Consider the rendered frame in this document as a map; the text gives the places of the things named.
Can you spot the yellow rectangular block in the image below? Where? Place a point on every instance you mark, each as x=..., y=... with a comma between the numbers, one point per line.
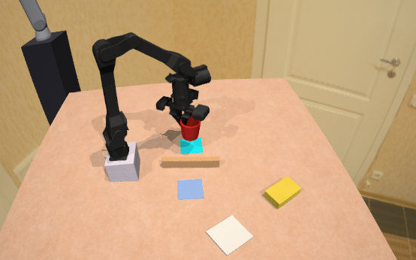
x=282, y=192

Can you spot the tan wooden bar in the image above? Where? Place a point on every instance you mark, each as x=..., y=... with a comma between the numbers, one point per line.
x=190, y=162

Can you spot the cream flat square tile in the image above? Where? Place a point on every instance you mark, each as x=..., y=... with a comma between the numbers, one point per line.
x=229, y=235

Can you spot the red cup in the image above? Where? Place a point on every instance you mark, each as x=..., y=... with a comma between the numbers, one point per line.
x=190, y=131

